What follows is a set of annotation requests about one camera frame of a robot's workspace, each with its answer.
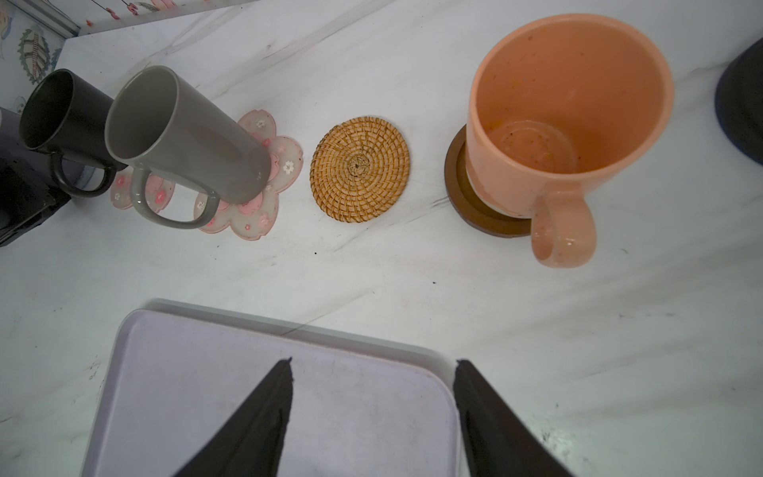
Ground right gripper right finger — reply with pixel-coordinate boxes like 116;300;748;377
453;360;571;477

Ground blue microphone on stand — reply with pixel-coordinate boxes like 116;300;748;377
715;39;763;165

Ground woven rattan coaster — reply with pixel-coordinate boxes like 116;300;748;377
310;116;411;223

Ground black mug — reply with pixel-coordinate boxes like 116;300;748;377
19;69;126;198

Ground lavender tray mat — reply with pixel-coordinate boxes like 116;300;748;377
81;300;466;476

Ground orange mug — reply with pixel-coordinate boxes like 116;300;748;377
465;14;674;268

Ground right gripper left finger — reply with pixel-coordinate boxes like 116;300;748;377
176;359;293;476

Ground brown wooden coaster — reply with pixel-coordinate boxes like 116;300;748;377
444;126;532;239

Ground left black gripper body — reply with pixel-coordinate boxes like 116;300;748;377
1;153;71;246

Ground grey mug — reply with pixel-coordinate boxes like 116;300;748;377
105;66;271;230

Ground pink flower coaster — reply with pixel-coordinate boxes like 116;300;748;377
201;109;304;240
109;171;177;214

